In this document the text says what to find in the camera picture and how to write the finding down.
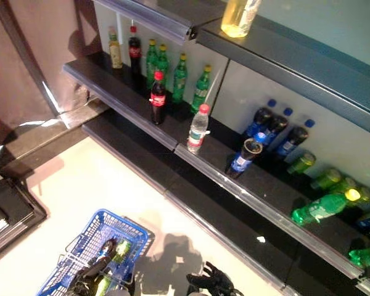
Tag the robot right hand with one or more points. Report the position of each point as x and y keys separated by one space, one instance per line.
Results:
x=216 y=283

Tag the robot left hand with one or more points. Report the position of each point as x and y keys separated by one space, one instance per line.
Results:
x=92 y=280

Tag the Pepsi cola bottle blue label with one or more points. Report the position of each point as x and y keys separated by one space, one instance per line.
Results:
x=293 y=140
x=243 y=157
x=259 y=120
x=277 y=126
x=109 y=246

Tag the clear water bottle red cap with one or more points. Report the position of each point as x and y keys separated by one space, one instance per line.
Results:
x=198 y=131

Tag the green bottle in basket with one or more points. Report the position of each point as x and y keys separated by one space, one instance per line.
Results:
x=122 y=248

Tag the white paper scrap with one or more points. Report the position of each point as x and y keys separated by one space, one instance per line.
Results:
x=261 y=239

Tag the dark shelf board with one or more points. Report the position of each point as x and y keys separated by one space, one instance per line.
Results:
x=216 y=154
x=280 y=61
x=179 y=175

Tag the black low display stand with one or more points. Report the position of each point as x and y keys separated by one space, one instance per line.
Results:
x=9 y=200

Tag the green Sprite bottle yellow cap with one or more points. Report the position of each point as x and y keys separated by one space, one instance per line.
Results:
x=179 y=81
x=320 y=208
x=367 y=256
x=162 y=63
x=151 y=61
x=201 y=91

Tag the Coca-Cola bottle red cap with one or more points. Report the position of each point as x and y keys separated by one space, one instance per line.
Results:
x=158 y=98
x=135 y=52

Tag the pale tea bottle pink cap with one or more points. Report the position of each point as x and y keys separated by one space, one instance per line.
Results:
x=114 y=52

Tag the yellow tea bottle floral label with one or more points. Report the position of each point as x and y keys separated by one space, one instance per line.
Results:
x=239 y=17

